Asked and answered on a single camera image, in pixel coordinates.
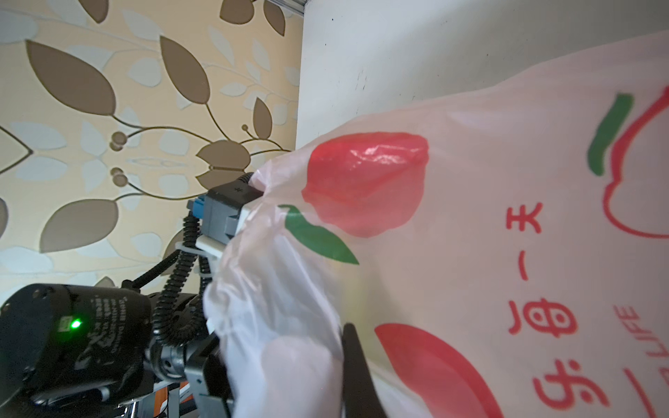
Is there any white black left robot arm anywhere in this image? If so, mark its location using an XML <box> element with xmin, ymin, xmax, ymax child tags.
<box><xmin>1</xmin><ymin>214</ymin><xmax>233</xmax><ymax>417</ymax></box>

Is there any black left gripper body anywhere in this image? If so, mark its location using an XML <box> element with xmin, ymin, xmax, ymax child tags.
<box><xmin>145</xmin><ymin>292</ymin><xmax>236</xmax><ymax>418</ymax></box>

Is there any pink plastic bag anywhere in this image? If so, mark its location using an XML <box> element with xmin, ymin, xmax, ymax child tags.
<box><xmin>204</xmin><ymin>31</ymin><xmax>668</xmax><ymax>417</ymax></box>

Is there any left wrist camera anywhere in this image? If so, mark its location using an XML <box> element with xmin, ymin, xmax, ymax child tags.
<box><xmin>187</xmin><ymin>172</ymin><xmax>263</xmax><ymax>245</ymax></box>

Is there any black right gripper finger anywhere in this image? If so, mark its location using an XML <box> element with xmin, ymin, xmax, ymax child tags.
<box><xmin>341</xmin><ymin>323</ymin><xmax>388</xmax><ymax>418</ymax></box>

